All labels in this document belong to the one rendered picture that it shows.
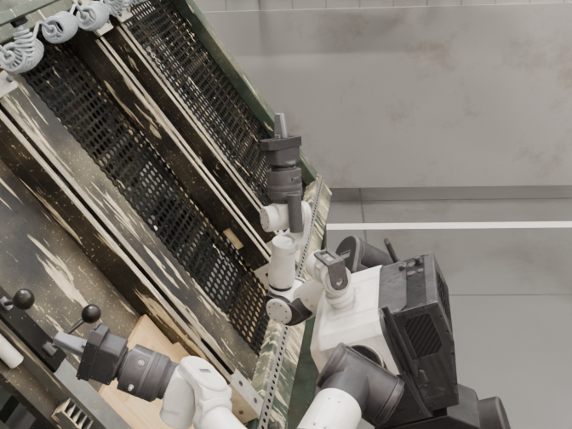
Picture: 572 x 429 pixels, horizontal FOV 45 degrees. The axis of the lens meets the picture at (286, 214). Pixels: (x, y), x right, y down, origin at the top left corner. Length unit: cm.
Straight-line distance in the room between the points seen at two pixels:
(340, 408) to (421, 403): 35
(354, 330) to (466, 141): 380
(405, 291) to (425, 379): 19
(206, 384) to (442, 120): 400
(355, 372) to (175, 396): 33
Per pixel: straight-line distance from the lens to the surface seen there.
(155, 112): 218
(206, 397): 126
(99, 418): 149
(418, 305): 144
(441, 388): 156
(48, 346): 144
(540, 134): 527
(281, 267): 183
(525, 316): 394
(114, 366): 132
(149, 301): 173
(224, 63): 303
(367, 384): 134
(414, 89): 497
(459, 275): 421
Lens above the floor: 222
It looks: 27 degrees down
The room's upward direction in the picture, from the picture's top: 2 degrees counter-clockwise
